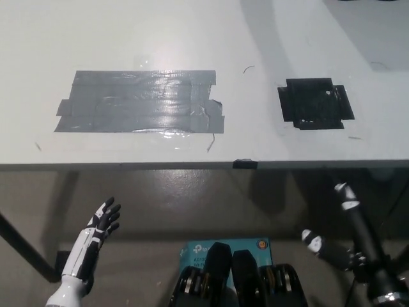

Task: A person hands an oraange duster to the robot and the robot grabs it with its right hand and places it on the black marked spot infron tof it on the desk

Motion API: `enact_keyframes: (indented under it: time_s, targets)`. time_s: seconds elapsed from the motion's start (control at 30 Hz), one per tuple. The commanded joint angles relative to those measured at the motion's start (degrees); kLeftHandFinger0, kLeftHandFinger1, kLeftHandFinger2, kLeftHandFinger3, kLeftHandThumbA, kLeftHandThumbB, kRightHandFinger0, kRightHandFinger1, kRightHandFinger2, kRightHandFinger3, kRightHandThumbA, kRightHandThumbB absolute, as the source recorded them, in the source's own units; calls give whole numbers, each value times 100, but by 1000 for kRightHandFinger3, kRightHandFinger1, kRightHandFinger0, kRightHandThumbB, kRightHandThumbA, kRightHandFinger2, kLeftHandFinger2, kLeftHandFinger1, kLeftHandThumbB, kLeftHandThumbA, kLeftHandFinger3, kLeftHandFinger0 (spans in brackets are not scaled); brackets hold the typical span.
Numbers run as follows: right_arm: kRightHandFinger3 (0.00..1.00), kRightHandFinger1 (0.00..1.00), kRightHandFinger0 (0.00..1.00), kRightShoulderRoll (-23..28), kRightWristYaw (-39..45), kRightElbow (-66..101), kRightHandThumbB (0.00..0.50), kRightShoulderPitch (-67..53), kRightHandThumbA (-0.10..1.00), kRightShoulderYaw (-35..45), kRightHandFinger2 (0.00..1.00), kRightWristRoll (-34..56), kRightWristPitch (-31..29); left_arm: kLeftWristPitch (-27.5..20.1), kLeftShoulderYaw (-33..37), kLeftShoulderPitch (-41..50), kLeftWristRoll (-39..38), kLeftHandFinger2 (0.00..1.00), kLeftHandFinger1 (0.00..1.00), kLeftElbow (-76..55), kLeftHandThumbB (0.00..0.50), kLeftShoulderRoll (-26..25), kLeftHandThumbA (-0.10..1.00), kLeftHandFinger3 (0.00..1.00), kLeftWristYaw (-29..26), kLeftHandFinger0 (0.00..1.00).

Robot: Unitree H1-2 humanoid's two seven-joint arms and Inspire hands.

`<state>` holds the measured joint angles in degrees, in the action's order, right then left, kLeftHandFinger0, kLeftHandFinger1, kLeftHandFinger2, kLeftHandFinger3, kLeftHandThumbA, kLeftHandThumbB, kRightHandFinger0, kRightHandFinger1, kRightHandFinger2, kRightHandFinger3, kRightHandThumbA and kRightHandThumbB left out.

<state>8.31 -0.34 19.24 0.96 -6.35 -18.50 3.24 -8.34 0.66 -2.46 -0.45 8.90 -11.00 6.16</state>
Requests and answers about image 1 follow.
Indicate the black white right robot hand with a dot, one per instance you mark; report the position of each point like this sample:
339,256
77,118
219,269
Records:
367,243

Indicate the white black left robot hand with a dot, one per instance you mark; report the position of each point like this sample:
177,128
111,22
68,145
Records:
83,252

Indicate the black diagonal table leg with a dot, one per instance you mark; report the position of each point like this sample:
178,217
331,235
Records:
28,249

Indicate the teal router box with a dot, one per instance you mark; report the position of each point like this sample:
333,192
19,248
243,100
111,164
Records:
198,252

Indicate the black tape square patch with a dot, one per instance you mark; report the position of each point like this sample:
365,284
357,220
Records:
314,104

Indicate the grey duct tape patch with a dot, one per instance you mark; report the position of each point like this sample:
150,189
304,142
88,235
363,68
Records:
140,102

